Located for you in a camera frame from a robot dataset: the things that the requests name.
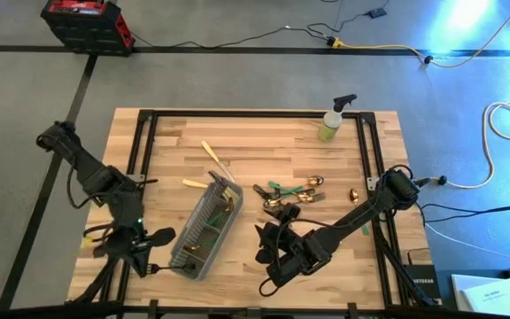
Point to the white booklet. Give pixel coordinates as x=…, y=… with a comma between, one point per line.
x=498, y=297

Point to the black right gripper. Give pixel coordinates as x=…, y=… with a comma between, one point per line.
x=301, y=257

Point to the grey mesh cutlery basket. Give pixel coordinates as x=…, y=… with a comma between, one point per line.
x=202, y=248

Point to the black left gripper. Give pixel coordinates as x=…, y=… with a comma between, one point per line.
x=126, y=243

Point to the white spray bottle black trigger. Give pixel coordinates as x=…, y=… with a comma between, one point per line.
x=328, y=130

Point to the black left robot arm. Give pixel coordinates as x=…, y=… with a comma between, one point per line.
x=91, y=173

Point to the red and black toolbox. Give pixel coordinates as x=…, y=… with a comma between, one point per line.
x=87, y=31

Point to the small yellow tag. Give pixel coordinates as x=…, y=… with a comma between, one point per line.
x=87, y=241

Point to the white paper box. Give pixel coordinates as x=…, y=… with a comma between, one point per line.
x=458, y=288

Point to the black power adapter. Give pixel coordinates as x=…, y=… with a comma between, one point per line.
x=376, y=13

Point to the black Netgear switch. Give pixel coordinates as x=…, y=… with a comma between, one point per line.
x=425, y=283

